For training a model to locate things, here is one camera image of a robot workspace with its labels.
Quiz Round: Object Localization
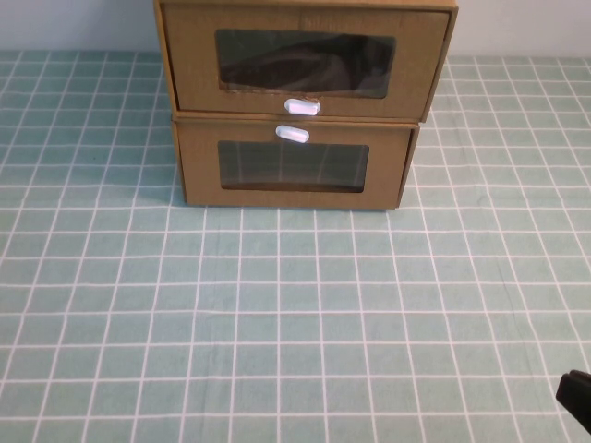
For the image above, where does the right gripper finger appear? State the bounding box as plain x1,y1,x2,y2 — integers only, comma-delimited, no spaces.
555,368,591,419

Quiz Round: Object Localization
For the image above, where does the cardboard shoe box window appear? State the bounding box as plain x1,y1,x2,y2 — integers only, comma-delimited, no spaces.
171,110,420,211

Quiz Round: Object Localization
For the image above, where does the dark shoe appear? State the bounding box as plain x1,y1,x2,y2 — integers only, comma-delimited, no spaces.
220,31,393,99

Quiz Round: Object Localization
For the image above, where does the cardboard shoe box holding shoe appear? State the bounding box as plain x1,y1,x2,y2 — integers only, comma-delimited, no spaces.
153,0,461,124

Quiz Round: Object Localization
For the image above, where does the green white-checked tablecloth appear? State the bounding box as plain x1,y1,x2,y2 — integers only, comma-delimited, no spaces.
0,49,591,443

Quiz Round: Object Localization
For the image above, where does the white oval box handle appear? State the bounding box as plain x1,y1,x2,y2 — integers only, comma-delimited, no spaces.
283,97,321,117
274,124,309,145

